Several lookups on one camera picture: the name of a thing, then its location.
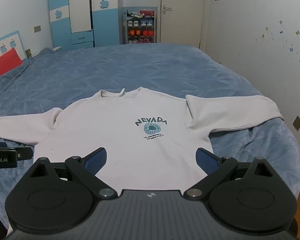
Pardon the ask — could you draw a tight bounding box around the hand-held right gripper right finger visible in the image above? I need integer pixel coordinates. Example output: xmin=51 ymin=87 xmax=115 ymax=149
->
xmin=184 ymin=147 xmax=274 ymax=199

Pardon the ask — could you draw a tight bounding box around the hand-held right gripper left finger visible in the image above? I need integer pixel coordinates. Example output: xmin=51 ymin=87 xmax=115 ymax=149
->
xmin=31 ymin=147 xmax=117 ymax=199

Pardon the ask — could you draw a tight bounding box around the white printed sweatshirt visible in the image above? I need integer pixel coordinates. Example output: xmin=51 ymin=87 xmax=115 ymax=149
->
xmin=0 ymin=86 xmax=284 ymax=193

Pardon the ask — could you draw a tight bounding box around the red pillow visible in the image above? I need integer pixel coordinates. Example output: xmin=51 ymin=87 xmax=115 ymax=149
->
xmin=0 ymin=47 xmax=23 ymax=80

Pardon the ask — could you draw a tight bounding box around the blue bedspread bed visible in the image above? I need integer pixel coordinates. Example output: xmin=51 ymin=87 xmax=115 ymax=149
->
xmin=0 ymin=44 xmax=300 ymax=233

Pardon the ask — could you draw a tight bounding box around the blue headboard with apple shapes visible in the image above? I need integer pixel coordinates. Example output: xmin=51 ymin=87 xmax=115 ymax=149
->
xmin=0 ymin=30 xmax=28 ymax=65

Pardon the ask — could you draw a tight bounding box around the shoe rack with shoes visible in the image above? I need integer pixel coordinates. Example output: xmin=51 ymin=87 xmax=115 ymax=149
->
xmin=126 ymin=11 xmax=155 ymax=44

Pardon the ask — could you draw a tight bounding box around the white door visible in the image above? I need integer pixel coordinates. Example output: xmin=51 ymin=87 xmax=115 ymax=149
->
xmin=161 ymin=0 xmax=205 ymax=48

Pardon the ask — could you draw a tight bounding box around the blue and white wardrobe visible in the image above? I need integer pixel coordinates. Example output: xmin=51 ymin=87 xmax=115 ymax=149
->
xmin=48 ymin=0 xmax=120 ymax=51

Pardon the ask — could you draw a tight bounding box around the red shoe box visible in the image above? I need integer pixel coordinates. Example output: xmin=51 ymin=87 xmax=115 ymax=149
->
xmin=139 ymin=9 xmax=156 ymax=18

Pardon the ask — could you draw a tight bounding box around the group of butterfly wall stickers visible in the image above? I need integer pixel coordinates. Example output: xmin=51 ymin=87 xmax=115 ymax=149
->
xmin=255 ymin=20 xmax=300 ymax=63

